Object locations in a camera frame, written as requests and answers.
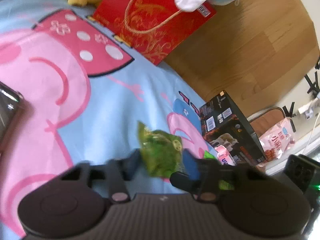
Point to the Peppa Pig bed sheet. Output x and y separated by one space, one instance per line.
83 96

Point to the smartphone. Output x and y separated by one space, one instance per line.
11 103

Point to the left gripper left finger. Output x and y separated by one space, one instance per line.
113 173

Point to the green snack packet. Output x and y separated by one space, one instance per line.
161 151

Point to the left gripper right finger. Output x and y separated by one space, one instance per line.
208 179

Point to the black printed storage box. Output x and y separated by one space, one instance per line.
224 124

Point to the white power strip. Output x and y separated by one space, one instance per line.
308 110

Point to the red gift bag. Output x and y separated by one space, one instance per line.
154 28

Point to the wooden headboard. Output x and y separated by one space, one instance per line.
257 51

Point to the pink snack bag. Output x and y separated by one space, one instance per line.
276 140

